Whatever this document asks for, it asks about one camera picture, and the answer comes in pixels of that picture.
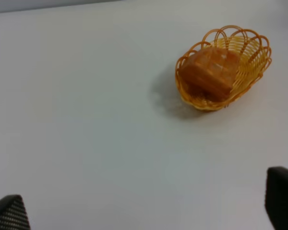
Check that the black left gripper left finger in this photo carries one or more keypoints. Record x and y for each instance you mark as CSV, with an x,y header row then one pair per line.
x,y
13,215

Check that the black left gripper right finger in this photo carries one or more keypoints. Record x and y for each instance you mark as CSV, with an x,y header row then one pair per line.
x,y
276,197

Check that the brown waffle wedge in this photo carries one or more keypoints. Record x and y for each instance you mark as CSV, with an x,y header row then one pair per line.
x,y
211,69

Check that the orange wicker oval basket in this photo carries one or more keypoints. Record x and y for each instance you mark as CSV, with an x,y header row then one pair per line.
x,y
255,57

